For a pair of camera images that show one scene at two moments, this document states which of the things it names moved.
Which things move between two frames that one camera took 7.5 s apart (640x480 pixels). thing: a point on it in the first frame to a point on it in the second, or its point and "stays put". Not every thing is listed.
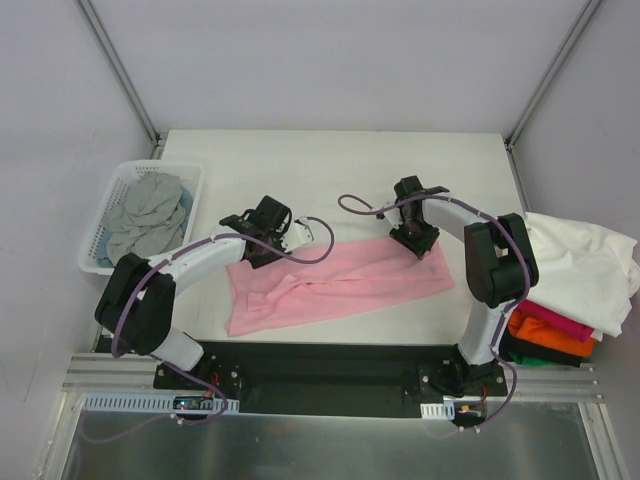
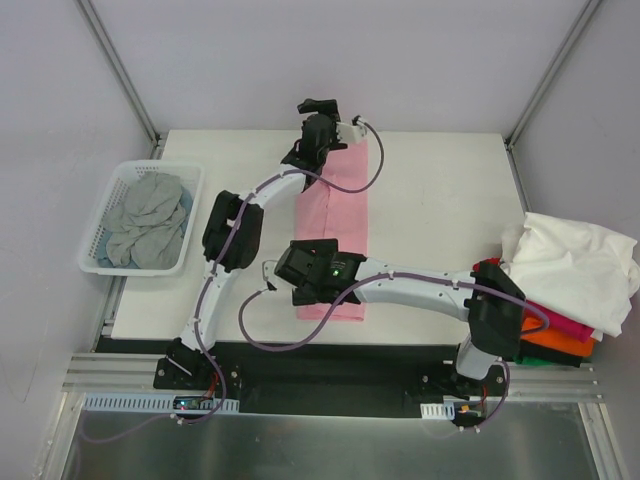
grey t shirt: [150, 225] stays put
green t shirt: [526, 360] stays put
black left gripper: [258, 248] to [318, 106]
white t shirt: [586, 272] stays put
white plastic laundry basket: [190, 174] stays put
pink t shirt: [351, 278] to [325, 214]
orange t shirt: [531, 331] stays put
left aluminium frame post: [118, 70] stays put
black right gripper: [414, 237] to [290, 265]
